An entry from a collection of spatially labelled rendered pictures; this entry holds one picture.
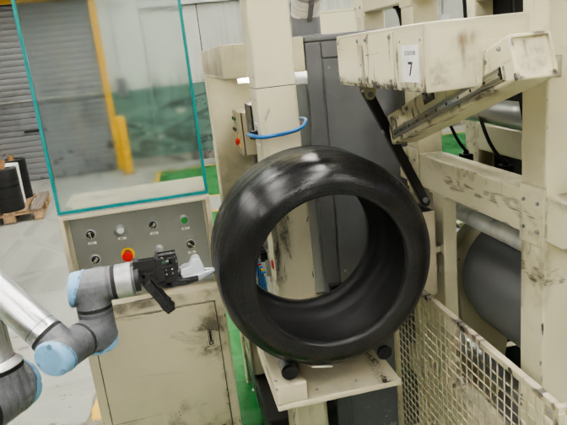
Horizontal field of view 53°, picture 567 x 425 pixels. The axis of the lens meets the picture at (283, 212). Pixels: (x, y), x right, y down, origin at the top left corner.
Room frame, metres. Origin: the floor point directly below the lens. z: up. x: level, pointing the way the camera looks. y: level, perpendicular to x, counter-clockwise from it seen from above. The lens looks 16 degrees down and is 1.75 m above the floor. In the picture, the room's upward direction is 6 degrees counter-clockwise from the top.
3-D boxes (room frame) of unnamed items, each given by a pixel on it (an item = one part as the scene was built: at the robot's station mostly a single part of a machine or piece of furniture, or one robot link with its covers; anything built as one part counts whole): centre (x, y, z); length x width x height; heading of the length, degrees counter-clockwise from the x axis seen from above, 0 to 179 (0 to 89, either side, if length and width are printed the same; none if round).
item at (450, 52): (1.54, -0.39, 1.71); 0.61 x 0.25 x 0.15; 11
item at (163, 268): (1.44, 0.35, 1.23); 0.12 x 0.08 x 0.09; 100
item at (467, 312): (2.16, -0.81, 0.61); 0.33 x 0.06 x 0.86; 101
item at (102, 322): (1.39, 0.52, 1.11); 0.12 x 0.09 x 0.12; 160
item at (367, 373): (1.61, -0.07, 0.80); 0.37 x 0.36 x 0.02; 101
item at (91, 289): (1.41, 0.52, 1.22); 0.12 x 0.09 x 0.10; 100
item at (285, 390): (1.59, 0.06, 0.84); 0.36 x 0.09 x 0.06; 11
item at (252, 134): (1.86, -0.01, 1.52); 0.19 x 0.19 x 0.06; 11
